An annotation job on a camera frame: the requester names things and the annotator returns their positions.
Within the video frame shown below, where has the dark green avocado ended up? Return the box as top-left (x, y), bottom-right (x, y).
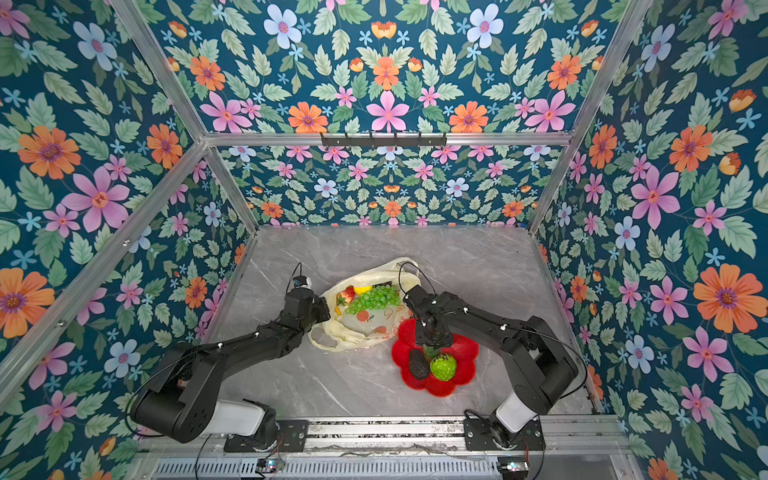
top-left (422, 345), bottom-right (440, 361)

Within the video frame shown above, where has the red flower-shaped plastic plate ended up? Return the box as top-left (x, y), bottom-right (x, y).
top-left (391, 319), bottom-right (479, 398)

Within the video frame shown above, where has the light green custard apple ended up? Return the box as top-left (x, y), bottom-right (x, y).
top-left (429, 353), bottom-right (458, 382)

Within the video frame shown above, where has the dark rough avocado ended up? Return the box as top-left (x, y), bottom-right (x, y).
top-left (408, 349), bottom-right (431, 381)

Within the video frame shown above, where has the yellowish translucent plastic bag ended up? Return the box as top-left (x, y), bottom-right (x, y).
top-left (308, 257), bottom-right (421, 353)

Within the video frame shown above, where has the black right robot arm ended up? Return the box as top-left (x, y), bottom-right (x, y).
top-left (392, 286), bottom-right (579, 437)

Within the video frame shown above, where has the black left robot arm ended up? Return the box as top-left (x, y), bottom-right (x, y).
top-left (129, 286), bottom-right (330, 443)

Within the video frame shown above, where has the red fruit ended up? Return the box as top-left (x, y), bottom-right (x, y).
top-left (338, 286), bottom-right (356, 305)

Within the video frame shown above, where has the green grape bunch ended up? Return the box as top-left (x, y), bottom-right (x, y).
top-left (346, 285), bottom-right (400, 315)

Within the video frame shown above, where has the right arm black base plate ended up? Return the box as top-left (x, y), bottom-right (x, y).
top-left (463, 416), bottom-right (546, 451)

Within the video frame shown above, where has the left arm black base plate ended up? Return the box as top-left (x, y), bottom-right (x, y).
top-left (224, 420), bottom-right (309, 453)

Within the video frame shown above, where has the black hook rail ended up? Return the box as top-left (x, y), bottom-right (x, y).
top-left (320, 133), bottom-right (448, 148)

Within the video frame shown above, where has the aluminium frame rail base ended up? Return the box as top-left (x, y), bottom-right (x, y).
top-left (127, 415), bottom-right (644, 479)

